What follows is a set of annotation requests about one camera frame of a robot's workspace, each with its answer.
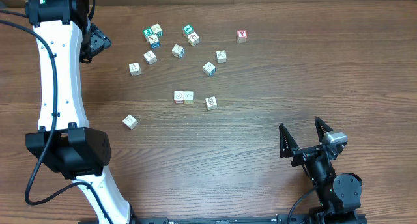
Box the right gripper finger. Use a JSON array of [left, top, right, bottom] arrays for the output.
[[279, 124, 299, 158], [315, 117, 334, 142]]

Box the wooden block text top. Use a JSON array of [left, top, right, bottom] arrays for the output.
[[143, 50, 157, 65]]

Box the wooden block pencil picture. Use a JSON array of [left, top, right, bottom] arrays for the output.
[[147, 35, 160, 49]]

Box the wooden block blue side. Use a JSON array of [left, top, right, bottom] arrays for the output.
[[171, 44, 184, 59]]

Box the wooden block red picture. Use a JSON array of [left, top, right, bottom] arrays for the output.
[[122, 114, 139, 130]]

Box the wooden block barrel picture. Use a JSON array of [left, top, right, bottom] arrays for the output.
[[205, 96, 218, 110]]

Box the green letter L block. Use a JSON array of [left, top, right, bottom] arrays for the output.
[[173, 91, 184, 104]]

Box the small wooden picture block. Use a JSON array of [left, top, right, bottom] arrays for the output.
[[184, 91, 194, 104]]

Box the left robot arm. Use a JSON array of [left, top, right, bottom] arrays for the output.
[[25, 0, 137, 223]]

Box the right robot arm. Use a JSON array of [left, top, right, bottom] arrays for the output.
[[279, 117, 367, 223]]

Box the green letter wooden block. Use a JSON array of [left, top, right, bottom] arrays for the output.
[[143, 27, 154, 42]]

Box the wooden block number side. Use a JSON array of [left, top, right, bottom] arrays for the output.
[[151, 23, 164, 37]]

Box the green number four block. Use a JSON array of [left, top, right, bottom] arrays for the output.
[[182, 24, 194, 37]]

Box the wooden block brown picture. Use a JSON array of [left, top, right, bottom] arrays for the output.
[[187, 32, 200, 46]]

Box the plain wooden block right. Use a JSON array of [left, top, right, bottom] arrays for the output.
[[216, 50, 227, 63]]

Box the red letter Y block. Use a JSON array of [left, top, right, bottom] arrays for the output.
[[237, 30, 248, 43]]

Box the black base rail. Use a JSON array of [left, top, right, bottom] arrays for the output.
[[78, 214, 367, 224]]

